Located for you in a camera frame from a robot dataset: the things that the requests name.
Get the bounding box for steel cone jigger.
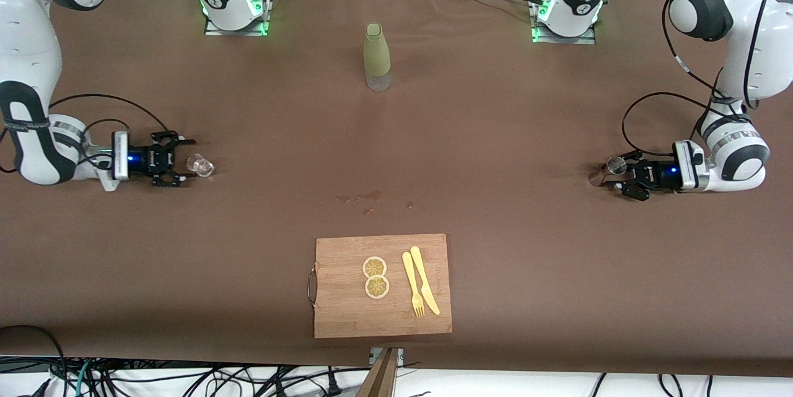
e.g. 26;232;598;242
587;155;628;189

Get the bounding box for clear glass measuring cup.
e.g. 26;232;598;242
187;153;216;178

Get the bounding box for brown table cover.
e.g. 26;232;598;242
0;0;793;378

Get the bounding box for green sleeved glass bottle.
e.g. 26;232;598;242
363;23;392;92

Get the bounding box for wooden cutting board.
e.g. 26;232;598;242
307;233;453;339

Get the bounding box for yellow plastic knife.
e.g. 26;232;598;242
410;246;441;316

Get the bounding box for yellow plastic fork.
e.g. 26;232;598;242
401;251;426;318

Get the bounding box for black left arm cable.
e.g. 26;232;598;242
621;0;782;157

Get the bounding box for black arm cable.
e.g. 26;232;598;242
621;0;782;157
48;94;172;170

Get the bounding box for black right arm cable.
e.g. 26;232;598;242
48;94;172;170

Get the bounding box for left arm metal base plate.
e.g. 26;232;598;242
530;0;597;45

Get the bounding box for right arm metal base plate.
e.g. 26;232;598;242
204;0;271;37

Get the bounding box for thick black floor cable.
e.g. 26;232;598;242
0;325;70;397

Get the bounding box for green floor cable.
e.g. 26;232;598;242
73;361;91;397

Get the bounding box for camera stand post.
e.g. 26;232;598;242
358;347;405;397

